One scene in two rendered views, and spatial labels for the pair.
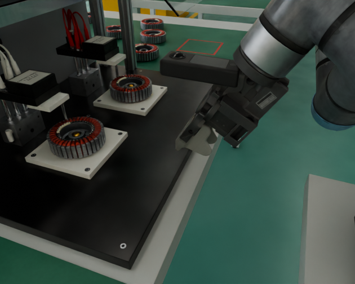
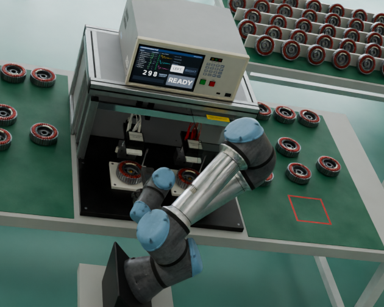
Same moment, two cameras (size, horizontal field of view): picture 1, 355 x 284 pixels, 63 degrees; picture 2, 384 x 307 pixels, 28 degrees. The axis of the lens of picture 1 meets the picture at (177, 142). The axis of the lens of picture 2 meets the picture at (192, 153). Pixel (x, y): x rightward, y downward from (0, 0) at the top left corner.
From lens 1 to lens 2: 2.44 m
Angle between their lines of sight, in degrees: 40
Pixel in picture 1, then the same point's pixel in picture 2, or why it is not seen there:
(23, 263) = (66, 186)
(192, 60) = (147, 175)
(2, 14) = (142, 111)
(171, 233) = (101, 224)
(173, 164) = not seen: hidden behind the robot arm
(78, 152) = (120, 176)
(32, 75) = (137, 136)
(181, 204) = (118, 225)
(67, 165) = (113, 177)
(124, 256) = (81, 209)
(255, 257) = not seen: outside the picture
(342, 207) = not seen: hidden behind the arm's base
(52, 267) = (69, 194)
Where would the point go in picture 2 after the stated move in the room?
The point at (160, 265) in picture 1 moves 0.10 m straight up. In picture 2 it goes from (86, 223) to (91, 203)
